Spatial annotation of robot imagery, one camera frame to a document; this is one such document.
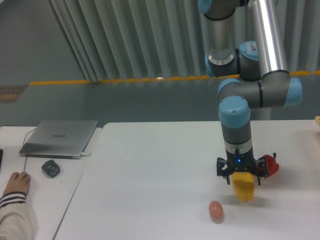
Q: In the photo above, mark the grey pleated curtain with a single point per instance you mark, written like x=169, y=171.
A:
x=149, y=39

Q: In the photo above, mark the wooden basket corner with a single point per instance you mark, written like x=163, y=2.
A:
x=317, y=119

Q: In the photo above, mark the yellow bell pepper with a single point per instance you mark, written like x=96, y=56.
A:
x=243, y=185

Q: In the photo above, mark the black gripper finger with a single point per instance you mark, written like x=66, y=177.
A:
x=224, y=169
x=261, y=169

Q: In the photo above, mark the silver closed laptop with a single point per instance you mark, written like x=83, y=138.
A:
x=61, y=139

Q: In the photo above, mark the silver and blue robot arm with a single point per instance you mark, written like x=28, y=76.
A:
x=256, y=76

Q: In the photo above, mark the red bell pepper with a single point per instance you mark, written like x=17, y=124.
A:
x=271, y=163

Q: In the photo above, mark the brown egg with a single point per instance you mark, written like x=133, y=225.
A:
x=216, y=210

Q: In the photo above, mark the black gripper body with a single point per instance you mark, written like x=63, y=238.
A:
x=242, y=162

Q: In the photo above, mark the person's hand on mouse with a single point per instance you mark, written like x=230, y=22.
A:
x=18, y=183

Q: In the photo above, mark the black keyboard edge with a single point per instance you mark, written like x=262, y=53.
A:
x=1, y=157

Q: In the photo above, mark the cream sleeve striped cuff forearm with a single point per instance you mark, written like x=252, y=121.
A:
x=15, y=220

